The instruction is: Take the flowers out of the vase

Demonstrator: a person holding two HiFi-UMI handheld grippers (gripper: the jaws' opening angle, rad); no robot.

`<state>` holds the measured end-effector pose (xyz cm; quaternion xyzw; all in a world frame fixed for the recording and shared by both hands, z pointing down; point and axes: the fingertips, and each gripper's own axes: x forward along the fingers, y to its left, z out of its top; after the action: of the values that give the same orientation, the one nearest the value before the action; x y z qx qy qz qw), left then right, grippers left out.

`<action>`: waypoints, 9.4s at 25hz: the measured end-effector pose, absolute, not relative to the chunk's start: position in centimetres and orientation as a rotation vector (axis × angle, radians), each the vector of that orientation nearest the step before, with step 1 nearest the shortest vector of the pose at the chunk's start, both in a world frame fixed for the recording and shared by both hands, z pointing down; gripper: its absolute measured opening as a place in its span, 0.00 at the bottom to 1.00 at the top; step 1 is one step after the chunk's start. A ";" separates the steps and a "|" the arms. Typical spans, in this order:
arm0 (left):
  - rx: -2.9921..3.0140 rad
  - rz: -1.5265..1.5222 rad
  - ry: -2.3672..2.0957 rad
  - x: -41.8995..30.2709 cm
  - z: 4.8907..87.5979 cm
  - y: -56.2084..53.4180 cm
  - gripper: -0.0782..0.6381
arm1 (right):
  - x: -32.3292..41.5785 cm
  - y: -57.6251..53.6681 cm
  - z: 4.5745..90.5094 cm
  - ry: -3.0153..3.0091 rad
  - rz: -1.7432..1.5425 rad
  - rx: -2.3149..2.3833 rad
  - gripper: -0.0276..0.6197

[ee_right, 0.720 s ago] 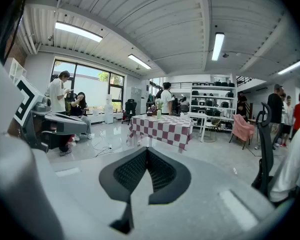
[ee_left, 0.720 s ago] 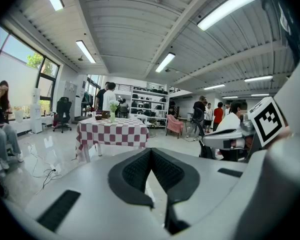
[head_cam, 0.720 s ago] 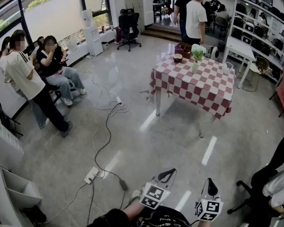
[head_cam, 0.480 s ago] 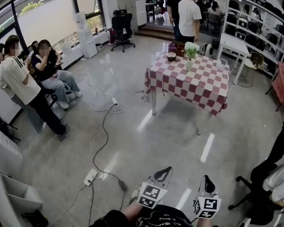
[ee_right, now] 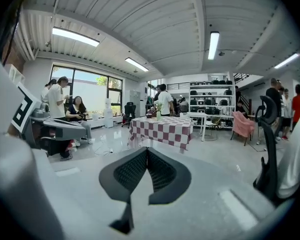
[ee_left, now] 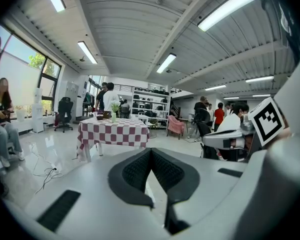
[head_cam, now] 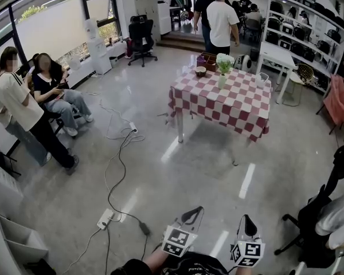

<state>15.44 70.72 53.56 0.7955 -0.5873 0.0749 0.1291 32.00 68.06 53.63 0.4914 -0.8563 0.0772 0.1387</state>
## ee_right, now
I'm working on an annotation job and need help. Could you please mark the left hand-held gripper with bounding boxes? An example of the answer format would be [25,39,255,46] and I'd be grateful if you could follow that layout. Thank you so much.
[10,82,88,158]

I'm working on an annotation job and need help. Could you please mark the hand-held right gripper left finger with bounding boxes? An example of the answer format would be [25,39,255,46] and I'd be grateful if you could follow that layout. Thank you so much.
[98,146,149,235]

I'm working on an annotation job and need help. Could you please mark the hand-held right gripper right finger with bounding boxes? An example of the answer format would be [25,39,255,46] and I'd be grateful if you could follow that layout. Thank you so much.
[146,146,192,206]

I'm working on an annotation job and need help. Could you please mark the red white checkered cloth table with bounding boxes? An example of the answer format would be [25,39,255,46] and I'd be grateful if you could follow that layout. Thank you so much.
[127,115,194,155]

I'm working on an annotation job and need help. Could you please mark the white cube shelf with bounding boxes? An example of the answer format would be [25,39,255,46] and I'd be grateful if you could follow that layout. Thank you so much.
[8,63,26,86]

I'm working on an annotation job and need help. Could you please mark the large black framed window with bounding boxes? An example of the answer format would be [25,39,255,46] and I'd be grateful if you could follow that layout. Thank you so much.
[50,65,123,122]

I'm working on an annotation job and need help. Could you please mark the white water dispenser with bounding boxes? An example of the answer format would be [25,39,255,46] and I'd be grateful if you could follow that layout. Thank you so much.
[103,97,115,129]

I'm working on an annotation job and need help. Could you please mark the wooden divided organizer box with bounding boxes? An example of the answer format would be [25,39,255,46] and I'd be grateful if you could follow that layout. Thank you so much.
[146,108,158,120]

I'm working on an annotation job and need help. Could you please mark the black office chair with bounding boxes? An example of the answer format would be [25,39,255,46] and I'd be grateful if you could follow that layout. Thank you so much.
[252,95,285,206]
[121,101,137,129]

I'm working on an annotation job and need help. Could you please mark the plain white table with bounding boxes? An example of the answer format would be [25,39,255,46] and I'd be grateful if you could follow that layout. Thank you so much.
[186,111,208,142]

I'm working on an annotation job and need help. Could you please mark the white cabinet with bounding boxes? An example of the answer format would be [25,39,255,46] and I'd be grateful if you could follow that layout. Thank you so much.
[139,81,149,118]

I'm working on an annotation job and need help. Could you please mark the grey locker cabinet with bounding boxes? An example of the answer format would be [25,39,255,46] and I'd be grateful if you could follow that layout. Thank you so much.
[128,90,142,119]

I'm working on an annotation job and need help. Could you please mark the rows of black cases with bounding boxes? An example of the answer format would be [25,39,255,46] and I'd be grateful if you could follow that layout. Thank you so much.
[189,78,235,129]

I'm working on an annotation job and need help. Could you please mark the long ceiling light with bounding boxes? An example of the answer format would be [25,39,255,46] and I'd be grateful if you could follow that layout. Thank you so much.
[51,26,100,47]
[274,52,300,70]
[207,31,220,61]
[124,56,150,72]

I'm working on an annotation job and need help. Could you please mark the tall narrow window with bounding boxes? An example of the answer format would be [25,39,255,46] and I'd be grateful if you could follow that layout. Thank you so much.
[147,78,160,97]

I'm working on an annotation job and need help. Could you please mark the pink armchair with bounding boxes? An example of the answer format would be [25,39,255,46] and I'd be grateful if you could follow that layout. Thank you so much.
[230,110,256,147]

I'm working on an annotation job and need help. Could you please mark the black mezzanine railing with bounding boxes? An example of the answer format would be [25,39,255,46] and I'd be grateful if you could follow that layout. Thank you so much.
[166,82,191,91]

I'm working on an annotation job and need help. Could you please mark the white shelf rack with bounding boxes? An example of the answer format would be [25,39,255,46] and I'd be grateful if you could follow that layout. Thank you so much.
[189,79,236,130]

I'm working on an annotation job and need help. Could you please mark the black metal staircase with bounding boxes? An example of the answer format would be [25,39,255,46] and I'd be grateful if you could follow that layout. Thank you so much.
[233,72,253,111]

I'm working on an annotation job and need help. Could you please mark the white garment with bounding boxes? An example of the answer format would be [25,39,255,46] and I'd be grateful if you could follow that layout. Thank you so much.
[276,105,300,200]

